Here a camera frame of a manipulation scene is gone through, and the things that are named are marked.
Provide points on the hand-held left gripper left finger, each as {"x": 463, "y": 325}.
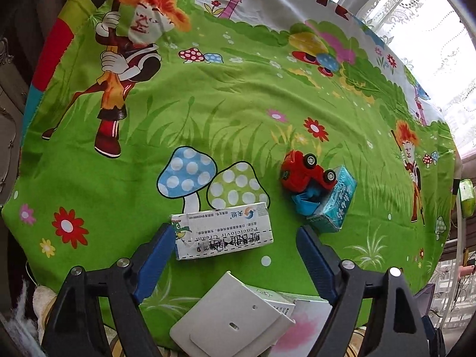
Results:
{"x": 154, "y": 264}

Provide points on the white medicine box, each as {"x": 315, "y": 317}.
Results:
{"x": 223, "y": 230}

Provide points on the white storage bin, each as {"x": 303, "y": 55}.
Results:
{"x": 427, "y": 297}

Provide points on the large white box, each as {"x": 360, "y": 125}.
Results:
{"x": 223, "y": 316}

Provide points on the teal tissue packet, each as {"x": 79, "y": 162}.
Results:
{"x": 340, "y": 200}

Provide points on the red toy car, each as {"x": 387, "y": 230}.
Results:
{"x": 297, "y": 173}

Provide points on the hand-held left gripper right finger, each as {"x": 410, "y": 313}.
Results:
{"x": 318, "y": 264}

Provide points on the white lace curtain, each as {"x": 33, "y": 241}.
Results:
{"x": 427, "y": 26}

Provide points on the white side table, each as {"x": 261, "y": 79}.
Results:
{"x": 461, "y": 238}

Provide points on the carved cream cabinet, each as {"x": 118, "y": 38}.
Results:
{"x": 11, "y": 119}

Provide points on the green packet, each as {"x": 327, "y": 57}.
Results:
{"x": 467, "y": 193}

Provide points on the white fuzzy cloth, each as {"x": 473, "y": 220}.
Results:
{"x": 22, "y": 327}

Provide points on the green cartoon printed blanket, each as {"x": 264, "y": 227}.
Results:
{"x": 223, "y": 100}

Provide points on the white and pink box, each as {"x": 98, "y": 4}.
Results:
{"x": 308, "y": 319}

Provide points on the blue toy piece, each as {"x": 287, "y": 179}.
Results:
{"x": 306, "y": 202}

